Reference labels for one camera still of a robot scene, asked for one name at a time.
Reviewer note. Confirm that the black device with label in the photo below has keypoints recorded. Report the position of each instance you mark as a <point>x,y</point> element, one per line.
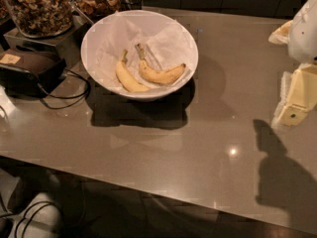
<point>29,73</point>

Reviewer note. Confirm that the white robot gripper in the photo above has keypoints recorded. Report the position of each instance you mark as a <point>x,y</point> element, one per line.
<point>304,34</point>

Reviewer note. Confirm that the white bowl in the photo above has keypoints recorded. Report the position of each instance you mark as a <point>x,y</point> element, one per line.
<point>166,44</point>

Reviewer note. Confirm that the white paper napkin liner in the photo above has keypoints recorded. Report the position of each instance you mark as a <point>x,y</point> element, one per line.
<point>143,54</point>

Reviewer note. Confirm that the left yellow banana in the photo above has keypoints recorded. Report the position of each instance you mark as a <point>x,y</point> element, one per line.
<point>126,78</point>

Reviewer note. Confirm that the glass jar of nuts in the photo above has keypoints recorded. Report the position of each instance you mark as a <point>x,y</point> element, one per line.
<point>40,18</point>

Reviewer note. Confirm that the dark metal stand box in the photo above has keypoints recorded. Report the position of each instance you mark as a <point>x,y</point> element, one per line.
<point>66,45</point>

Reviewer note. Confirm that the spotted yellow banana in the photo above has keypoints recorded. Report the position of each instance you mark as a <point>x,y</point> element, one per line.
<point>158,76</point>

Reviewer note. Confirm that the white chair seat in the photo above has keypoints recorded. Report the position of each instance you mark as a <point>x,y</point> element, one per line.
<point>26,213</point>

